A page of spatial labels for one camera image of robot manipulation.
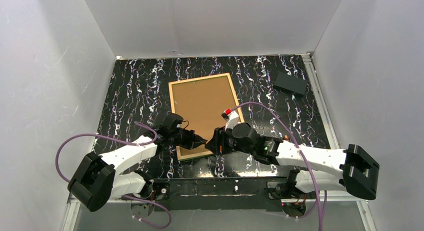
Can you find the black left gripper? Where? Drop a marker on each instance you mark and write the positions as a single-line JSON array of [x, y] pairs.
[[192, 138]]

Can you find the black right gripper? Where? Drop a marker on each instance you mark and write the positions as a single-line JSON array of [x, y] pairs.
[[216, 142]]

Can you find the green wooden photo frame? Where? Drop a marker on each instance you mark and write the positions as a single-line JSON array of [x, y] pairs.
[[202, 100]]

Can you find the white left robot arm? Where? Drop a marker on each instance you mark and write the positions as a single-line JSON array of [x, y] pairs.
[[100, 177]]

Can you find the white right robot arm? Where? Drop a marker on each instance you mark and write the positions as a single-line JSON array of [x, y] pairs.
[[350, 170]]

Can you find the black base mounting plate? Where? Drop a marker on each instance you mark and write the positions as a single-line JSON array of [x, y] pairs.
[[228, 193]]

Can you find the black rectangular box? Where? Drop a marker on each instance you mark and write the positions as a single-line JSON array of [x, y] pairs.
[[290, 84]]

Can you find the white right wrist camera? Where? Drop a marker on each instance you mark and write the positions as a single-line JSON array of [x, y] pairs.
[[231, 118]]

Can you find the aluminium rail frame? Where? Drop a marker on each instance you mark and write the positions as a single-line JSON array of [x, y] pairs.
[[138, 91]]

